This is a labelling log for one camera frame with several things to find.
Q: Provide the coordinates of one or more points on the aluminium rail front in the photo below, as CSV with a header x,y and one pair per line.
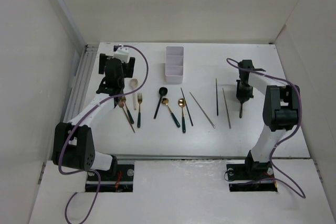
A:
x,y
175,158

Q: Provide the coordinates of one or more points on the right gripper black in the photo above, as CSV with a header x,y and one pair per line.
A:
x,y
243,97

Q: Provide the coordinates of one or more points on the gold spoon green handle left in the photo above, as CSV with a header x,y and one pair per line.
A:
x,y
165,101

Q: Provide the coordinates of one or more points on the aluminium frame left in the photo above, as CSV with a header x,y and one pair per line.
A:
x,y
79,83

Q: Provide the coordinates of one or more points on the beige plastic spoon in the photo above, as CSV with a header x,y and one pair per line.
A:
x,y
134,85

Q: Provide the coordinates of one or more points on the gold spoon green handle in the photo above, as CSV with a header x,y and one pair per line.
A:
x,y
165,101
182,104

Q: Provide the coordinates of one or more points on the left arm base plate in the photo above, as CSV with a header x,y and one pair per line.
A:
x,y
121,182

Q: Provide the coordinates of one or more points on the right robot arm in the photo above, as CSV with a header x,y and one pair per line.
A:
x,y
281,112

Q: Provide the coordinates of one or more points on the dark chopstick centre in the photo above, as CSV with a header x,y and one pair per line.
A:
x,y
189,115

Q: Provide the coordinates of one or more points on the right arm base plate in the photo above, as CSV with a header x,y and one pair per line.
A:
x,y
242,178

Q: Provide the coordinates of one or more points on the gold spoon green handle right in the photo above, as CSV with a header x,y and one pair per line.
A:
x,y
182,104

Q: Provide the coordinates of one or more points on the dark green chopstick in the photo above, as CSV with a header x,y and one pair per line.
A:
x,y
217,107

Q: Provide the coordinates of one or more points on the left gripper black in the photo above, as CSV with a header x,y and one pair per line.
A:
x,y
127,67

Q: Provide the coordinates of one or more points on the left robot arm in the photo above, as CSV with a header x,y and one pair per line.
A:
x,y
73,141

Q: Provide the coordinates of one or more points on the black spoon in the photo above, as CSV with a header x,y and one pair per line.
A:
x,y
162,92

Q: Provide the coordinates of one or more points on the white three-compartment utensil holder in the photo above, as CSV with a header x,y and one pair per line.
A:
x,y
174,64

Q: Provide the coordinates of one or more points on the silver metal chopstick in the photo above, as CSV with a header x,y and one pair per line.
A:
x,y
202,110

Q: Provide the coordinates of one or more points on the brown grey chopstick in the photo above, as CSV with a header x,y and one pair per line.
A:
x,y
227,111

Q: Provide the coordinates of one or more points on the brown wooden chopstick left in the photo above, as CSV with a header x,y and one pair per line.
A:
x,y
128,118

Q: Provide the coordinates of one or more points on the rose gold fork green handle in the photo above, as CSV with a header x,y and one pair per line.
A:
x,y
123,100

